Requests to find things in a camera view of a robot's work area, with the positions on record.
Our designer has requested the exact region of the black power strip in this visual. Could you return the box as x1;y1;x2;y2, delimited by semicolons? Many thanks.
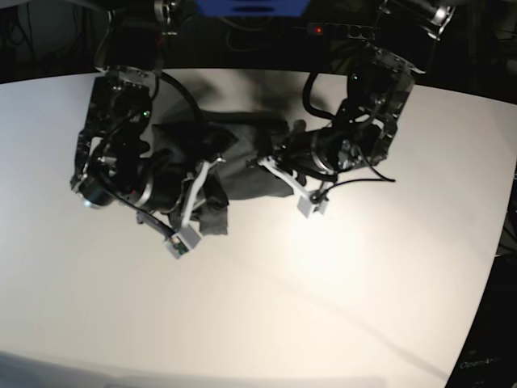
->
306;23;377;40

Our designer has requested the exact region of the black OpenArm case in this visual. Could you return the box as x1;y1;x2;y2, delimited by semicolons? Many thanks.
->
446;254;516;388

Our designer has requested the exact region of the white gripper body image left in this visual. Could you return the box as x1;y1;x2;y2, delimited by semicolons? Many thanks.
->
136;158;225;260

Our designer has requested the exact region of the dark grey T-shirt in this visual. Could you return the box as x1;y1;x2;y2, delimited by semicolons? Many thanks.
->
153;111;293;235

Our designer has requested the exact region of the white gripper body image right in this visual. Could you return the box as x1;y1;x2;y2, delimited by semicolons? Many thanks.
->
246;156;330;217

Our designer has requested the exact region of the blue plastic box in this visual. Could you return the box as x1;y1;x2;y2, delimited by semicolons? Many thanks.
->
195;0;310;17

